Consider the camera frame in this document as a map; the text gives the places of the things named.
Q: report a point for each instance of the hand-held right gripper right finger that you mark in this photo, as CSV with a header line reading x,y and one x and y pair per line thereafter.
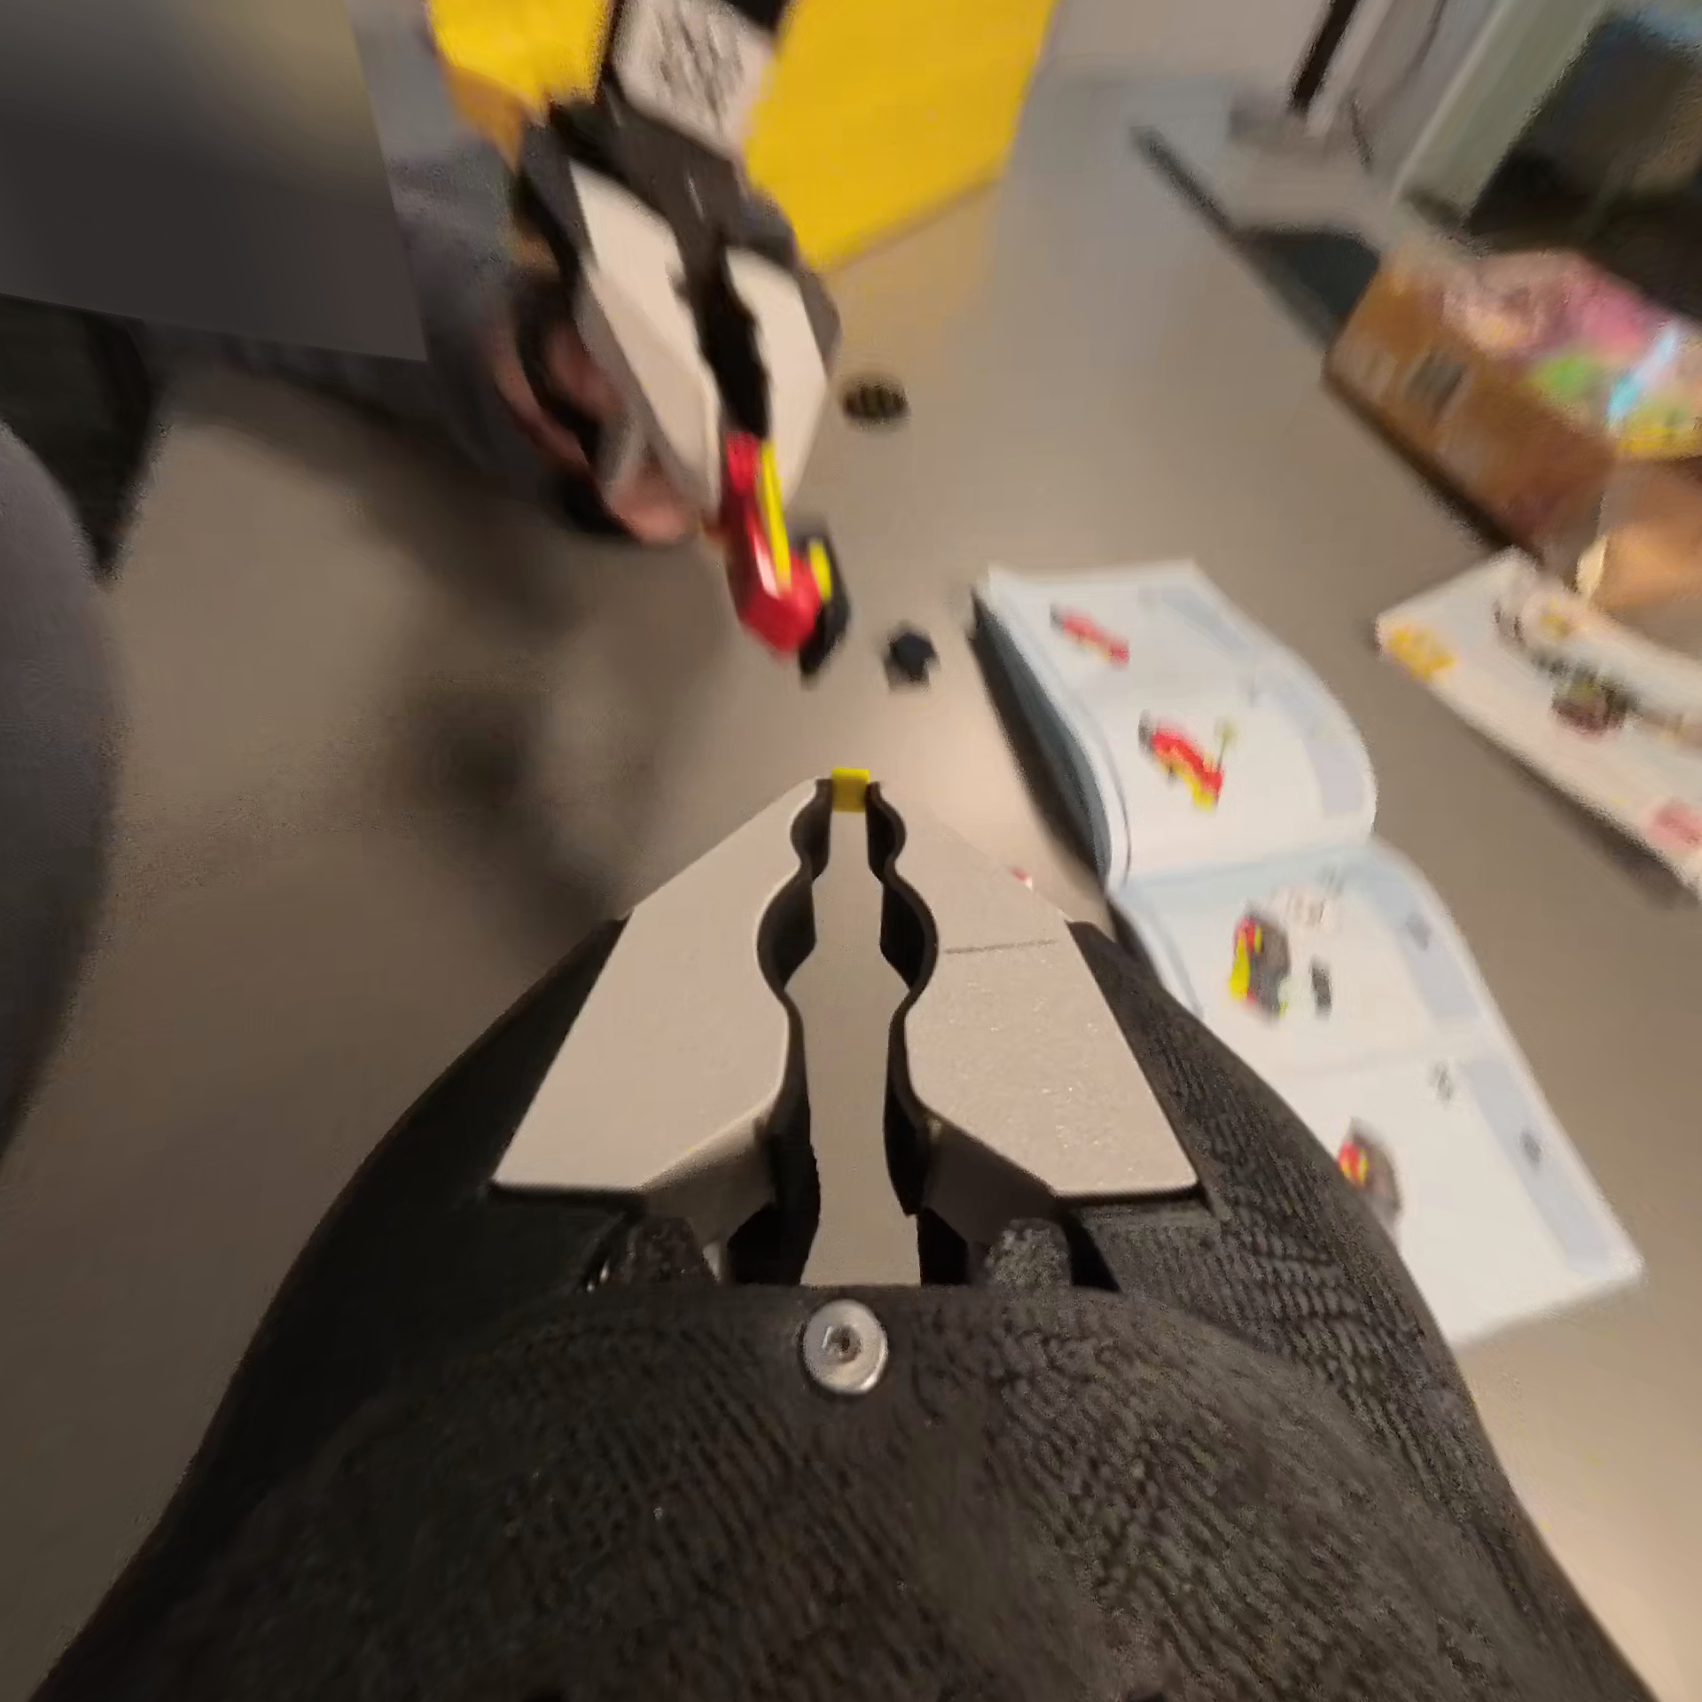
x,y
1037,1063

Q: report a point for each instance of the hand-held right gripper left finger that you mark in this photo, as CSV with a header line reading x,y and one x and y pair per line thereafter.
x,y
650,1063

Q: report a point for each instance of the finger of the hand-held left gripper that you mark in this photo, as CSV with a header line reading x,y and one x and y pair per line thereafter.
x,y
638,332
791,358

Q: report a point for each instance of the red yellow lego model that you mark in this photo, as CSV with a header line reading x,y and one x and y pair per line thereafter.
x,y
765,585

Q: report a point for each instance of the small yellow lego brick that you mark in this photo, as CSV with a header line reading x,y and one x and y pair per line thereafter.
x,y
851,790

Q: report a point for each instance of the person's left forearm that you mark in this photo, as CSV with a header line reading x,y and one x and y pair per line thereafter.
x,y
458,291

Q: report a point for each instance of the black round lego wheel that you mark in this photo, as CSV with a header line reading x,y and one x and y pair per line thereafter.
x,y
878,402

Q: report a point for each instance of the black lego piece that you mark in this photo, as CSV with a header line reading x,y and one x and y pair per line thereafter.
x,y
912,654

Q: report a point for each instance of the orange cardboard lego box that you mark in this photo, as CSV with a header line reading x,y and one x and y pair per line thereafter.
x,y
1464,386

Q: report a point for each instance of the person's left hand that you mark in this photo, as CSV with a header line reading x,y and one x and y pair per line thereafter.
x,y
638,512

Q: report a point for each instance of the yellow plastic bin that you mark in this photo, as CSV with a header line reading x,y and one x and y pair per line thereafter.
x,y
905,119

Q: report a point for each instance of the open instruction booklet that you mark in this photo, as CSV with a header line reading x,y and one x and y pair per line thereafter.
x,y
1262,798

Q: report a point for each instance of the closed instruction booklet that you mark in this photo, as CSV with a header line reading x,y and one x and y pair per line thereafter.
x,y
1529,690

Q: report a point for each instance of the person's grey sweater torso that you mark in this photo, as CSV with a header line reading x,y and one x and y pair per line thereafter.
x,y
47,798

